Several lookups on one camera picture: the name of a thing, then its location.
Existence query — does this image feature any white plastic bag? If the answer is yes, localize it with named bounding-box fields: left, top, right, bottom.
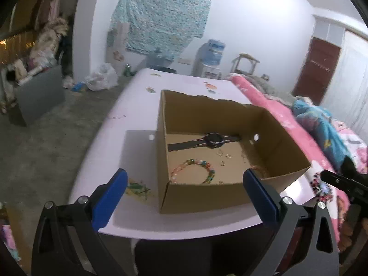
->
left=85, top=63, right=118, bottom=91

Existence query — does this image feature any brown door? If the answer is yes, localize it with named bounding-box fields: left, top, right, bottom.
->
left=293, top=37, right=341, bottom=104

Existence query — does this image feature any translucent blue water jug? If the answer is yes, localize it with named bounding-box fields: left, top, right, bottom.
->
left=145, top=48, right=173, bottom=69

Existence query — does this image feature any multicolour bead bracelet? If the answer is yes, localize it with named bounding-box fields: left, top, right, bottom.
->
left=170, top=158, right=216, bottom=186

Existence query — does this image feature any tall white carton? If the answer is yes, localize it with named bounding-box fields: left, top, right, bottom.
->
left=106, top=22, right=130, bottom=64

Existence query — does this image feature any pile of clothes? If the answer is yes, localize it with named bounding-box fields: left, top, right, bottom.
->
left=29, top=17, right=69, bottom=69

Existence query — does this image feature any blue printed blanket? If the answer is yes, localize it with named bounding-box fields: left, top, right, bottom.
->
left=292, top=96, right=363, bottom=173

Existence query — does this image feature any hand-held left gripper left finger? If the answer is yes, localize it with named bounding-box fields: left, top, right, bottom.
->
left=31, top=168, right=128, bottom=276

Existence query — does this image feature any white water dispenser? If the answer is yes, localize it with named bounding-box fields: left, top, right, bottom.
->
left=192, top=43, right=225, bottom=79

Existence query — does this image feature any black smartwatch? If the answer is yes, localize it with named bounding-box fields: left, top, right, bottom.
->
left=167, top=132, right=241, bottom=152

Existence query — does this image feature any wooden chair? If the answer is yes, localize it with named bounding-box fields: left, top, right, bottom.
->
left=231, top=53, right=260, bottom=75

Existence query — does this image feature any pink floral blanket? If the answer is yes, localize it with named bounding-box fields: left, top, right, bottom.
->
left=227, top=74, right=368, bottom=250

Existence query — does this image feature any brown cardboard box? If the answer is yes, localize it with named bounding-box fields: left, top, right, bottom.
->
left=156, top=90, right=312, bottom=215

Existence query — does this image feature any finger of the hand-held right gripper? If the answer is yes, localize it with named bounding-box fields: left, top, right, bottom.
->
left=320, top=170, right=368, bottom=207
left=342, top=156, right=368, bottom=182

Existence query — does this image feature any metal balcony railing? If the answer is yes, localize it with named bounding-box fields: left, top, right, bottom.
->
left=0, top=32, right=38, bottom=64

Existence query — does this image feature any grey cabinet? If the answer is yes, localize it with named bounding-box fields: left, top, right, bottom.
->
left=14, top=65, right=65, bottom=127

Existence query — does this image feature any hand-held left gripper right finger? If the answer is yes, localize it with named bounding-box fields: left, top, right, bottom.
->
left=242, top=168, right=340, bottom=276

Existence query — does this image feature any blue-green patterned wall cloth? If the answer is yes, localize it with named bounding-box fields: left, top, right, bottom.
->
left=108, top=0, right=212, bottom=55

